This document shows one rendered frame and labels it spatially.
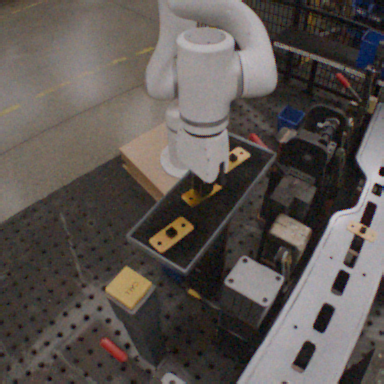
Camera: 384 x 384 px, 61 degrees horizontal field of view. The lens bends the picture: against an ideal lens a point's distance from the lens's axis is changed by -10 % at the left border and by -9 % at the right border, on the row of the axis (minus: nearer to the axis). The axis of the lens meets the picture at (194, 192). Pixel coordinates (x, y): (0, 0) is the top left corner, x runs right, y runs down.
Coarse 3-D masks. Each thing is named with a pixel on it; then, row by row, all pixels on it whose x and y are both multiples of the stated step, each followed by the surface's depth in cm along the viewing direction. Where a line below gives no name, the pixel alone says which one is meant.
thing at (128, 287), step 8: (128, 272) 63; (120, 280) 62; (128, 280) 62; (136, 280) 62; (144, 280) 62; (112, 288) 61; (120, 288) 61; (128, 288) 61; (136, 288) 61; (144, 288) 61; (112, 296) 60; (120, 296) 60; (128, 296) 60; (136, 296) 60; (128, 304) 59
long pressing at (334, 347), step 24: (360, 144) 109; (360, 168) 102; (336, 216) 90; (360, 216) 90; (336, 240) 86; (312, 264) 81; (336, 264) 81; (360, 264) 81; (312, 288) 77; (360, 288) 77; (288, 312) 74; (312, 312) 73; (336, 312) 73; (360, 312) 73; (288, 336) 70; (312, 336) 70; (336, 336) 69; (264, 360) 67; (288, 360) 67; (312, 360) 66; (336, 360) 66
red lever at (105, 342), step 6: (102, 336) 57; (102, 342) 56; (108, 342) 57; (108, 348) 56; (114, 348) 57; (120, 348) 58; (114, 354) 57; (120, 354) 57; (126, 354) 58; (120, 360) 57; (126, 360) 57; (132, 366) 58; (138, 366) 58; (138, 372) 58; (144, 372) 58; (144, 378) 58; (150, 378) 58; (156, 378) 58
